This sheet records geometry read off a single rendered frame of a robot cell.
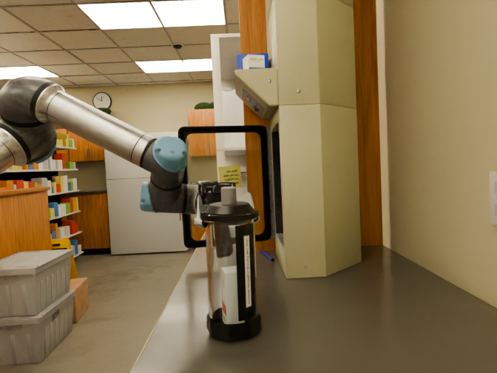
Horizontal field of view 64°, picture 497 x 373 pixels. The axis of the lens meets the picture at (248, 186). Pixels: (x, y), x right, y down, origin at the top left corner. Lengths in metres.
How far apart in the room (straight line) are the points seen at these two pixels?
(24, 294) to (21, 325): 0.20
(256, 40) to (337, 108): 0.47
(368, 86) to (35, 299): 2.46
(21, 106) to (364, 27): 1.13
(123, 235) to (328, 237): 5.32
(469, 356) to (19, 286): 2.75
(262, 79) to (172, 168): 0.38
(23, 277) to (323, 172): 2.35
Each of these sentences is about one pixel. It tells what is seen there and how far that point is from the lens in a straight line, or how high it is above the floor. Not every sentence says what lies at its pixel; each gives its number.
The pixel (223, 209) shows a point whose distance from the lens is 0.70.
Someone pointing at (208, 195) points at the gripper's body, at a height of 1.20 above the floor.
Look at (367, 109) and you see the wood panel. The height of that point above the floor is 1.44.
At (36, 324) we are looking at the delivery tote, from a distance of 3.12.
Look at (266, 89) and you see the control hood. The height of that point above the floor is 1.45.
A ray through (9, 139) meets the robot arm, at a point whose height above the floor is 1.34.
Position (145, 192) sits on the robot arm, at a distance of 0.98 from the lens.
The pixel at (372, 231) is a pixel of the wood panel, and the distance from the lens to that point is 1.55.
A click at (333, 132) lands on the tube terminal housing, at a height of 1.34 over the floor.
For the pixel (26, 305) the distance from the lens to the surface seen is 3.12.
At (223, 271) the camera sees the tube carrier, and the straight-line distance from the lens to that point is 0.72.
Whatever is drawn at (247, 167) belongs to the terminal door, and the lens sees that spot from 1.37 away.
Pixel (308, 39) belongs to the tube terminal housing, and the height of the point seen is 1.58.
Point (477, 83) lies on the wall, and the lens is 1.07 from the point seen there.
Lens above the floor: 1.25
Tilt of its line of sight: 3 degrees down
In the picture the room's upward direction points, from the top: 3 degrees counter-clockwise
